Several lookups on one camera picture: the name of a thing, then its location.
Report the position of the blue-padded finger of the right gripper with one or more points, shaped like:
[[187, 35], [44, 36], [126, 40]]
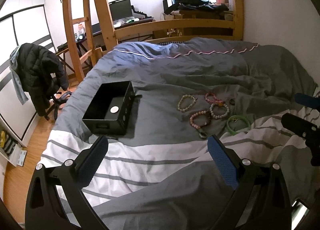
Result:
[[308, 101]]

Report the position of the green jade bangle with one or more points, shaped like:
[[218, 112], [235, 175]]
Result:
[[234, 128]]

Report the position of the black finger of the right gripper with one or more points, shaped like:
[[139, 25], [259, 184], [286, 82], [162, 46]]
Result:
[[306, 130]]

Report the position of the wooden ladder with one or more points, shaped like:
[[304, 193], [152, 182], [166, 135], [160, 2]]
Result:
[[69, 23]]

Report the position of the black office chair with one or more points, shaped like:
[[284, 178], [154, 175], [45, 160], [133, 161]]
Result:
[[56, 90]]

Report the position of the black computer monitor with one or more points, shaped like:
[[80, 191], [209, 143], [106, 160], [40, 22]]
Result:
[[120, 9]]

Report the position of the pile of dark clothes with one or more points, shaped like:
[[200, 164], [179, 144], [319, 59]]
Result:
[[201, 5]]

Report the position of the black puffer jacket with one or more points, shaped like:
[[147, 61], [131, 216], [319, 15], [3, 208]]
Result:
[[35, 64]]

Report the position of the wooden loft bed frame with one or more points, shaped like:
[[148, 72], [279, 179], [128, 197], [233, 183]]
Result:
[[112, 35]]

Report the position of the light blue cloth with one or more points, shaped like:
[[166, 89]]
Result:
[[15, 78]]

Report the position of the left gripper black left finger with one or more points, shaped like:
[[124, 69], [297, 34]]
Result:
[[44, 209]]

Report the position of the grey blue striped duvet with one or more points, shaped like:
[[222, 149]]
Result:
[[160, 175]]

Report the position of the white sliding wardrobe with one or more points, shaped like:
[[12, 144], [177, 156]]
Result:
[[20, 28]]

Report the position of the black open jewelry box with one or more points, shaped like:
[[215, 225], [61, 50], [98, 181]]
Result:
[[109, 111]]

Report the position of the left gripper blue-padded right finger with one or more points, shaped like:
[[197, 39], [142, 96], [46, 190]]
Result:
[[260, 199]]

